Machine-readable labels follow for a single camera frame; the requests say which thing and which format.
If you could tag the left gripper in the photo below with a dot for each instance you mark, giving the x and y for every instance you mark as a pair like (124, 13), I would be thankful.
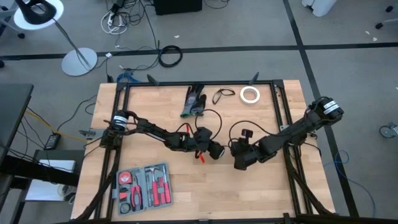
(206, 141)

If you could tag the office chair base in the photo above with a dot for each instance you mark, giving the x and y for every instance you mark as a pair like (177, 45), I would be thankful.
(21, 35)
(379, 25)

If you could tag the black power adapter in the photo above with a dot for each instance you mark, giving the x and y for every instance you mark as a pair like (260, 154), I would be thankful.
(52, 141)

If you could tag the black desk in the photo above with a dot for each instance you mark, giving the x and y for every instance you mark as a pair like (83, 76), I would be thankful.
(12, 105)

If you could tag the red tape measure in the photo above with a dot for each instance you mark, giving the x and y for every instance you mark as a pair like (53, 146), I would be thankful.
(125, 177)

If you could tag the grey work glove green cuff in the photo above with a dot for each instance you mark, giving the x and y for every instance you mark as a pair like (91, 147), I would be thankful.
(202, 105)
(189, 102)

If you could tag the white plastic object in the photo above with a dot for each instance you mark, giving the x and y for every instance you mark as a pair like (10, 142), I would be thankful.
(320, 6)

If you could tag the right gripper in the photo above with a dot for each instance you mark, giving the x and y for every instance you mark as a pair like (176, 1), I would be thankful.
(245, 154)

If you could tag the black aluminium table frame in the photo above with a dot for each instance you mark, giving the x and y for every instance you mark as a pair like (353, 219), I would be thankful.
(174, 83)

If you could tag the black computer box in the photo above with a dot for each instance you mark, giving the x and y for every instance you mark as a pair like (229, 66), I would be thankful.
(177, 6)

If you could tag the white tape roll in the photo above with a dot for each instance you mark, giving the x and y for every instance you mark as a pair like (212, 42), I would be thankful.
(241, 95)

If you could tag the red bit holder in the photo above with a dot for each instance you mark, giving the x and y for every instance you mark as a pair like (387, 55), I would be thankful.
(161, 186)

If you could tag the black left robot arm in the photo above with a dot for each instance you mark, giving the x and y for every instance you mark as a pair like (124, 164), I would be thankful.
(149, 129)

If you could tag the white box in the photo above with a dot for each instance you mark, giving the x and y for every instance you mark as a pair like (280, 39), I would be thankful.
(60, 165)

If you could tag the black electrical tape roll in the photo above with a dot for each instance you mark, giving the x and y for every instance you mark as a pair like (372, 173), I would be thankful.
(121, 208)

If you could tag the grey caster wheel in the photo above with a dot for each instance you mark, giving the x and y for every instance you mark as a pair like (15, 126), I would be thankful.
(387, 131)

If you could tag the grey plastic tool case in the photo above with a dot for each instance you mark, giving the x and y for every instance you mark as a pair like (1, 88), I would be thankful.
(143, 186)

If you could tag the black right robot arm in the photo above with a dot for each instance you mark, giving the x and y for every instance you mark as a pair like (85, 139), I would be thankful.
(298, 127)

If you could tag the red utility knife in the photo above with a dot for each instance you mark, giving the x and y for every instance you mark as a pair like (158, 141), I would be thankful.
(123, 195)

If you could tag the black desk crossbeam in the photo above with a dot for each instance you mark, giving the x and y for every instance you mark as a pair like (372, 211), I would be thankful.
(31, 169)

